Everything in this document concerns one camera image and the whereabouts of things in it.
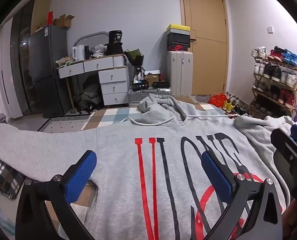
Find yellow grey shoe box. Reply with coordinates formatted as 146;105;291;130
166;24;191;34

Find black paper bag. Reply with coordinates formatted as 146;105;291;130
106;30;125;55

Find checked bed blanket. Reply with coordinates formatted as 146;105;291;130
0;96;229;240

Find yellow sneakers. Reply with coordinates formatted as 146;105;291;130
222;99;239;113

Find black wrapped flower bouquet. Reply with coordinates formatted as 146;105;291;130
124;48;145;80

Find flat cardboard box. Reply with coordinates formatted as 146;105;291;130
31;0;51;35

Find person's right hand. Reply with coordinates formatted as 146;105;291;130
283;201;297;240

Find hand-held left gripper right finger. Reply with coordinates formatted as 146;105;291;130
200;151;284;240

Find patterned floor rug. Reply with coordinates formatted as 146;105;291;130
37;114;96;133

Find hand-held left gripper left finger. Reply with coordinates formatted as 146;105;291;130
15;150;98;240

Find plaid pillow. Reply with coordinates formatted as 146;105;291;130
0;152;26;200

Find white plastic bag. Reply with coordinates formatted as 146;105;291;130
90;44;107;58

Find dark glass door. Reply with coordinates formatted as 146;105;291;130
10;0;36;117

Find silver suitcase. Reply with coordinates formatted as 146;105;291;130
127;87;173;107

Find open cardboard box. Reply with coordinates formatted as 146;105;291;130
53;14;75;29

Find white suitcase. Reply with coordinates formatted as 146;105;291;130
166;51;194;98

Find grey hoodie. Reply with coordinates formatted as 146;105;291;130
0;93;297;240

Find grey arched frame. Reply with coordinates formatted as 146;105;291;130
74;31;111;53

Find white desk with drawers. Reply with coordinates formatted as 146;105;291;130
57;55;130;114

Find black duffel bag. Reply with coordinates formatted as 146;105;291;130
72;76;104;114

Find brown cardboard box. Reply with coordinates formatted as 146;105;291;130
145;72;162;85

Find black box with white dots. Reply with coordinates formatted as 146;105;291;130
132;80;149;91

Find white electric kettle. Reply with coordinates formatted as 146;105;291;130
72;45;85;62

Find red plastic bag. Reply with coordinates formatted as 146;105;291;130
208;93;228;108

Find black tray box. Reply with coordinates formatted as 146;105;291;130
151;81;170;89

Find white curtain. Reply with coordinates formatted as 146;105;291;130
0;25;23;120

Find dark grey refrigerator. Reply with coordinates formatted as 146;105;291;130
29;24;73;118

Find wooden wardrobe with drawers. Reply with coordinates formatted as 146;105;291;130
177;0;230;97

